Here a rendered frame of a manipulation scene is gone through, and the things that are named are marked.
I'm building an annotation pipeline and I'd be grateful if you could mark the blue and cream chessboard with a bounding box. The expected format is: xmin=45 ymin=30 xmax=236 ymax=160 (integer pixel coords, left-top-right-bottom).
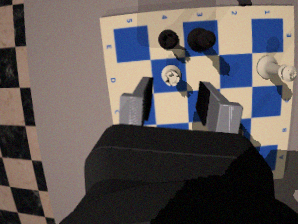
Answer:
xmin=100 ymin=6 xmax=294 ymax=179

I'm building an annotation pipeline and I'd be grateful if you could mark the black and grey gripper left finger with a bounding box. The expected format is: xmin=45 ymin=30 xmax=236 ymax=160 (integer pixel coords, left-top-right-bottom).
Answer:
xmin=119 ymin=76 xmax=153 ymax=126

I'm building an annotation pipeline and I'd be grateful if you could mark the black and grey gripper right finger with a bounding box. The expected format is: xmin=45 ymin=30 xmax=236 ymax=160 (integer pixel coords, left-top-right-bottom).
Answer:
xmin=196 ymin=81 xmax=243 ymax=134

